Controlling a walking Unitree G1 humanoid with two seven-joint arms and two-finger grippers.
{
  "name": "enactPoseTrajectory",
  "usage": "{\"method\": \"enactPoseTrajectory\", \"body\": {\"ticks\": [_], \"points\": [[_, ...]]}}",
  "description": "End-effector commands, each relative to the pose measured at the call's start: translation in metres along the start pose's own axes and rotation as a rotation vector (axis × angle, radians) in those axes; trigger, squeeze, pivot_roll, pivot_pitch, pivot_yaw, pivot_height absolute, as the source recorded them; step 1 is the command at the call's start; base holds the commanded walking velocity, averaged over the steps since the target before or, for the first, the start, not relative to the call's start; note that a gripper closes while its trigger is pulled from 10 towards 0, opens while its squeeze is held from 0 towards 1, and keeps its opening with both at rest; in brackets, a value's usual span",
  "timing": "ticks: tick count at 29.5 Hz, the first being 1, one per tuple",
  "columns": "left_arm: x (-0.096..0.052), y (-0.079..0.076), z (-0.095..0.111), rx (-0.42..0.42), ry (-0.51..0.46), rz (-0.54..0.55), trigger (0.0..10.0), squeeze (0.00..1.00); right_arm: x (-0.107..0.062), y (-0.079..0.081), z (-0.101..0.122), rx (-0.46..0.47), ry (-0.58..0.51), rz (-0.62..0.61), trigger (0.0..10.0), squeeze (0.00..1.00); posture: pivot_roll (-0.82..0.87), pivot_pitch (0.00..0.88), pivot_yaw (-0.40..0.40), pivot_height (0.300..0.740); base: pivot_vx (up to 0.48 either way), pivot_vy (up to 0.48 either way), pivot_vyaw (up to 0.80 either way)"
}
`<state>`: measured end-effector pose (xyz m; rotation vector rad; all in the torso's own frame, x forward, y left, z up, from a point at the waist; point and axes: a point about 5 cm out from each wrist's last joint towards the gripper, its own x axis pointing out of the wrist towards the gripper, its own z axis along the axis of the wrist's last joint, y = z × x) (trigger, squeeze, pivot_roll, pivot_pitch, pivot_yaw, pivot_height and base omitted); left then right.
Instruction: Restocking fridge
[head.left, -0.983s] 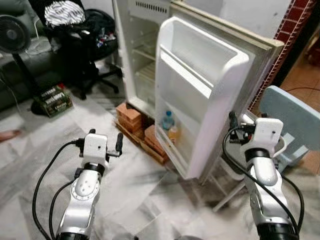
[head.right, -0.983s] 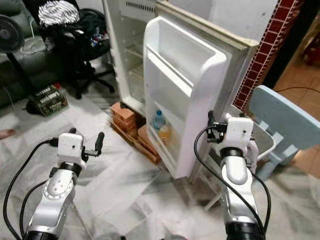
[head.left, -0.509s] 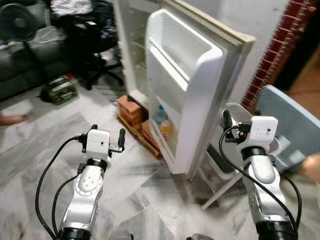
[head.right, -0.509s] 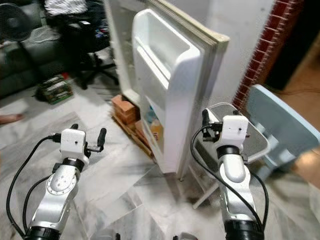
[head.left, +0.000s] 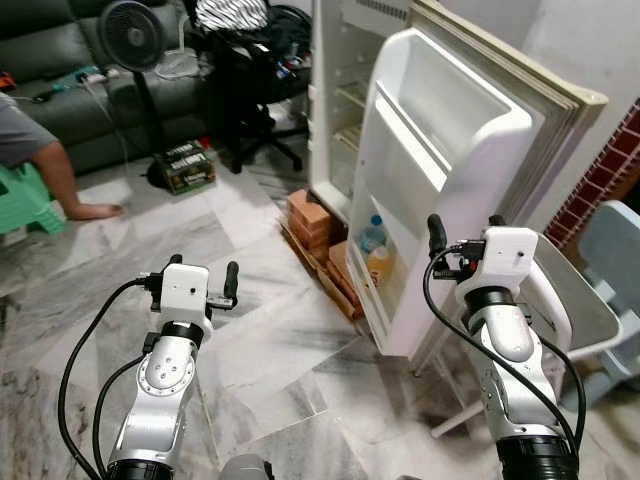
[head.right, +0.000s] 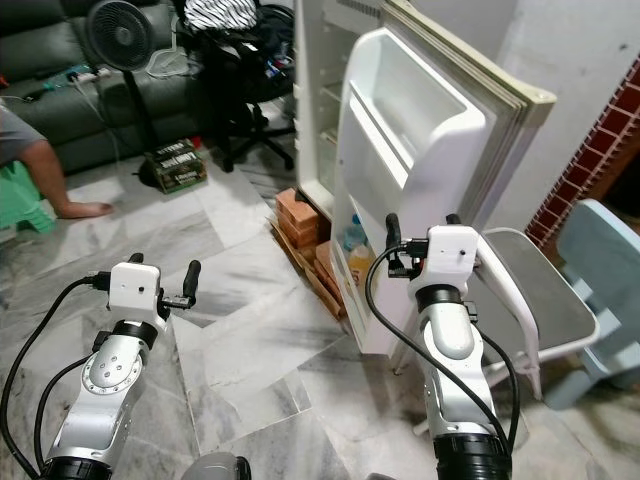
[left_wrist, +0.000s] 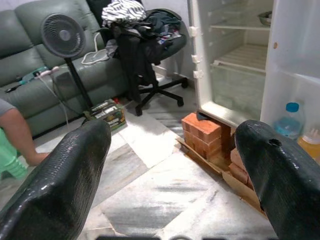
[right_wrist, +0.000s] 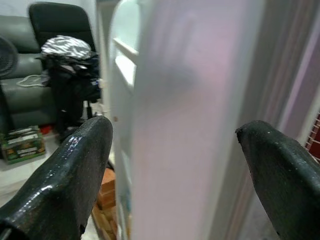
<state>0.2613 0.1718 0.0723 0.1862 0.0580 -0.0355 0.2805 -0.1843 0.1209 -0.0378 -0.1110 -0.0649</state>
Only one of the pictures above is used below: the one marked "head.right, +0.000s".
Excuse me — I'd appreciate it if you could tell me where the yellow bottle with white cap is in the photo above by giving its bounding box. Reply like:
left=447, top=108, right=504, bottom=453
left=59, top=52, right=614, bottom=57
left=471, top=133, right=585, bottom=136
left=345, top=245, right=374, bottom=288

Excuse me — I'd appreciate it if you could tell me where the grey fridge door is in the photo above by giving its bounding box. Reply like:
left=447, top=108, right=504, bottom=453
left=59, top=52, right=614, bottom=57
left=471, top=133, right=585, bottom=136
left=328, top=0, right=558, bottom=359

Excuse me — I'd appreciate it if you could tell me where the grey fridge cabinet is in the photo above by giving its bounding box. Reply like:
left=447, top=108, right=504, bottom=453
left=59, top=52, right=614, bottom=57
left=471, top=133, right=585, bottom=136
left=295, top=0, right=406, bottom=201

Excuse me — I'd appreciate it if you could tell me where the water bottle with blue cap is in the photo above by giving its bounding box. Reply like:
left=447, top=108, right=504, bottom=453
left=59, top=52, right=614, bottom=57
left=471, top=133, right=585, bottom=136
left=340, top=214, right=369, bottom=253

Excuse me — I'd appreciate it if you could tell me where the green plastic stool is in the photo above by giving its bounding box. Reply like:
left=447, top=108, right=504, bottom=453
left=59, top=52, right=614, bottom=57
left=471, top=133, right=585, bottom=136
left=0, top=160, right=53, bottom=233

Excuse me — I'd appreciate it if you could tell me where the light blue plastic chair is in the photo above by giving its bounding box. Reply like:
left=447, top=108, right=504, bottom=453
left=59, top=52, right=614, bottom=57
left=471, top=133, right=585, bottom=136
left=540, top=198, right=640, bottom=411

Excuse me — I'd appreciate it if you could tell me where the person in grey shorts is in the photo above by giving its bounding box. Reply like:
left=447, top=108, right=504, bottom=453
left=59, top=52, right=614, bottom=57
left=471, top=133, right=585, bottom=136
left=0, top=103, right=113, bottom=219

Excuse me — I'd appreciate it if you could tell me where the grey robot left leg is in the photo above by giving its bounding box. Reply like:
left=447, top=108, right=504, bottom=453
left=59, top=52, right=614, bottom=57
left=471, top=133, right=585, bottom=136
left=185, top=452, right=253, bottom=480

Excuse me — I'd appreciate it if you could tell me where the white power strip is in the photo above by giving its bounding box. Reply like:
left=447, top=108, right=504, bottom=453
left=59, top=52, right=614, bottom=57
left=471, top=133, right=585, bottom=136
left=65, top=66, right=116, bottom=83

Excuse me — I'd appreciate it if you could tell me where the black standing fan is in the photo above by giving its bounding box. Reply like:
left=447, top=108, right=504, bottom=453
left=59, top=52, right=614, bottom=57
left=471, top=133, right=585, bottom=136
left=87, top=0, right=161, bottom=181

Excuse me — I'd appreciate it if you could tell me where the dark green sofa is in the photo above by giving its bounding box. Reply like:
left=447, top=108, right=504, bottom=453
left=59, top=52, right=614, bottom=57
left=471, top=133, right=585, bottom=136
left=0, top=0, right=299, bottom=176

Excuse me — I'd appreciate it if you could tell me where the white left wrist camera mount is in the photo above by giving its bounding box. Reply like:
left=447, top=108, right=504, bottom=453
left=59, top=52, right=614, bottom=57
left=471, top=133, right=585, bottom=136
left=106, top=262, right=163, bottom=329

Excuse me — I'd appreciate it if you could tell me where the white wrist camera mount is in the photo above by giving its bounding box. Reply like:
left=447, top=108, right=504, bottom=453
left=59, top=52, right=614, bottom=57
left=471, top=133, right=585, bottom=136
left=423, top=224, right=483, bottom=293
left=106, top=262, right=163, bottom=329

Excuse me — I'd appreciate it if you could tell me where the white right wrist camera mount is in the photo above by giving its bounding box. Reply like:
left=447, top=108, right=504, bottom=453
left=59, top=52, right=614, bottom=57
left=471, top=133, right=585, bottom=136
left=423, top=224, right=483, bottom=293

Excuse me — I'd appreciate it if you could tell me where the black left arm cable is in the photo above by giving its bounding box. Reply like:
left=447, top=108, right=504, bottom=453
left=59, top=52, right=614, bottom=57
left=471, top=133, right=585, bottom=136
left=0, top=275, right=113, bottom=480

